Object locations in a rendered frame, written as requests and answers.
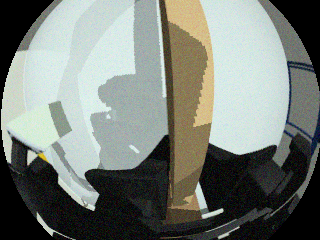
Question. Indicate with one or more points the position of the long wooden rail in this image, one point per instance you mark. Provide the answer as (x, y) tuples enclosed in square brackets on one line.
[(189, 82)]

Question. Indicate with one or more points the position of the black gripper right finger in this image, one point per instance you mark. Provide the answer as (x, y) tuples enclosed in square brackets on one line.
[(223, 171)]

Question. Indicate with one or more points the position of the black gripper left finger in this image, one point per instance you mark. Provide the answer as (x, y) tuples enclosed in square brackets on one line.
[(147, 181)]

